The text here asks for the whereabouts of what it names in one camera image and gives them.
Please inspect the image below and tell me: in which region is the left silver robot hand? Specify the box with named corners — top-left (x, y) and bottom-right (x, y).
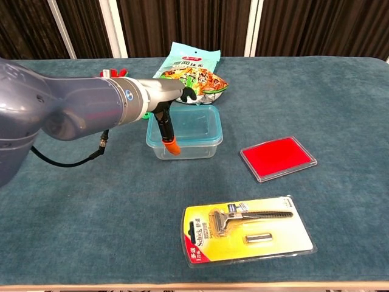
top-left (148, 78), bottom-right (198, 156)

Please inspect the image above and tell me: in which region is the clear plastic tray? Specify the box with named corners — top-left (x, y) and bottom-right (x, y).
top-left (146, 105), bottom-right (224, 161)

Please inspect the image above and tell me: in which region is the green orange snack packet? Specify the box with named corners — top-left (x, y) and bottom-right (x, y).
top-left (160, 65), bottom-right (229, 105)

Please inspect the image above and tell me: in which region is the dark pleated curtain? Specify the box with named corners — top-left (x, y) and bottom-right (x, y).
top-left (0, 0), bottom-right (389, 60)

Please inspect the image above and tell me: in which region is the red ink pad case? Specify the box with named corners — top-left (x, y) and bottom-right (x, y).
top-left (239, 136), bottom-right (318, 183)

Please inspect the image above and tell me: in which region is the teal table cloth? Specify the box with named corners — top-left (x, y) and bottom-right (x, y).
top-left (0, 56), bottom-right (389, 288)

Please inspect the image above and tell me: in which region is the yellow razor blister pack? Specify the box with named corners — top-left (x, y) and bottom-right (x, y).
top-left (181, 196), bottom-right (318, 269)

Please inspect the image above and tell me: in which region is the thin white frame post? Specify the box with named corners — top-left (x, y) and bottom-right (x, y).
top-left (47, 0), bottom-right (77, 60)

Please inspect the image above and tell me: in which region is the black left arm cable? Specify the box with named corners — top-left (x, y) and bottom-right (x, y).
top-left (30, 129), bottom-right (110, 167)

